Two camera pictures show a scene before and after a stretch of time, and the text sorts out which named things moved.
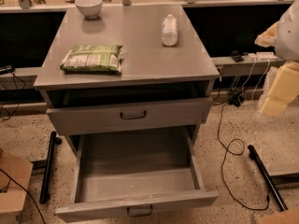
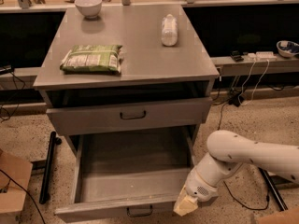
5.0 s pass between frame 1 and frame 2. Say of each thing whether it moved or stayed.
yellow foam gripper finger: moved
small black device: stayed
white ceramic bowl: stayed
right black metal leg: stayed
